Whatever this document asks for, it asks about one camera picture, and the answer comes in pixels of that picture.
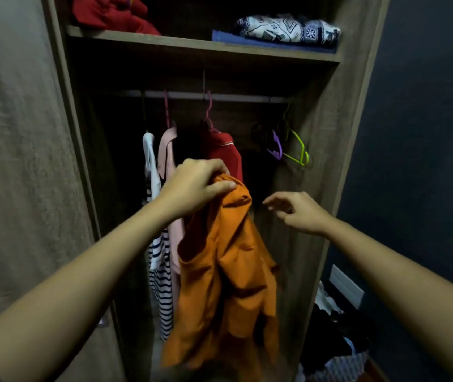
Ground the orange shirt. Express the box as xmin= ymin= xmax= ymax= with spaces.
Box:
xmin=161 ymin=173 xmax=281 ymax=382

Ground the person's left hand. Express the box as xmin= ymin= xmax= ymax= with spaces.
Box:
xmin=158 ymin=158 xmax=237 ymax=219

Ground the red folded garment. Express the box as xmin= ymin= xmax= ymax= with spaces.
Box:
xmin=71 ymin=0 xmax=161 ymax=36

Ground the wooden wardrobe door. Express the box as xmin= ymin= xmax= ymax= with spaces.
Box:
xmin=0 ymin=0 xmax=125 ymax=382

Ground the wooden wardrobe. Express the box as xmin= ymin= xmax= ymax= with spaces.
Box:
xmin=42 ymin=0 xmax=391 ymax=382

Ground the red shirt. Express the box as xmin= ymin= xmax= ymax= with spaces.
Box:
xmin=200 ymin=129 xmax=244 ymax=184

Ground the pink shirt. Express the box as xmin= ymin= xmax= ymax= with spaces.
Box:
xmin=157 ymin=123 xmax=185 ymax=275

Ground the patterned white folded cloth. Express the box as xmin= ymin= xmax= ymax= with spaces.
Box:
xmin=235 ymin=14 xmax=341 ymax=49

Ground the person's right forearm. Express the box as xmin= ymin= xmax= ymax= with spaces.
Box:
xmin=322 ymin=217 xmax=453 ymax=382

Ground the person's left forearm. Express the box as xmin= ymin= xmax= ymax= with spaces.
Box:
xmin=0 ymin=194 xmax=174 ymax=382

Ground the green hanger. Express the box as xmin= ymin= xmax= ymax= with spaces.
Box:
xmin=281 ymin=103 xmax=310 ymax=167

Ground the purple hanger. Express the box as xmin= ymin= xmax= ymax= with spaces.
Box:
xmin=266 ymin=129 xmax=283 ymax=161

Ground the striped white shirt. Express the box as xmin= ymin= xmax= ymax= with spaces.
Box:
xmin=142 ymin=132 xmax=175 ymax=342

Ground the metal hanging rail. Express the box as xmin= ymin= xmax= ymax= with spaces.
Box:
xmin=109 ymin=90 xmax=295 ymax=104

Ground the blue folded cloth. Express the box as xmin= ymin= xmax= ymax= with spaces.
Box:
xmin=211 ymin=29 xmax=336 ymax=54

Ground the pile of clothes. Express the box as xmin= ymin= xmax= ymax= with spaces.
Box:
xmin=296 ymin=281 xmax=374 ymax=382

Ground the person's right hand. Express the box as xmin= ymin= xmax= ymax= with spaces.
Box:
xmin=263 ymin=192 xmax=334 ymax=237

